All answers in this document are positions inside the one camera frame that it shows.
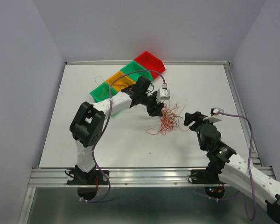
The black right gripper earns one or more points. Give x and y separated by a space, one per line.
196 116

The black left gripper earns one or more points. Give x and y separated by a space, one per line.
152 111

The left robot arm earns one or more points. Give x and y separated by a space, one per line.
91 121

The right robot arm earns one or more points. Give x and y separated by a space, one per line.
228 167

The yellow plastic bin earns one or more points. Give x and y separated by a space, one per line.
121 83

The green plastic bin near red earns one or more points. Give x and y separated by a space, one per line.
135 70

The green plastic bin front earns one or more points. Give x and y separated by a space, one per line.
100 93

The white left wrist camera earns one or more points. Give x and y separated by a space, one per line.
163 93

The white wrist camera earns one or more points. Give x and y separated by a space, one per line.
163 93
216 115

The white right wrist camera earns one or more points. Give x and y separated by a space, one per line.
216 115

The aluminium back rail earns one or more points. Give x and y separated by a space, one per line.
125 62

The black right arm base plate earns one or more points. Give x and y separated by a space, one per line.
203 176

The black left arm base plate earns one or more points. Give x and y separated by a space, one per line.
94 177

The aluminium front rail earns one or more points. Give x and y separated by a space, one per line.
119 178

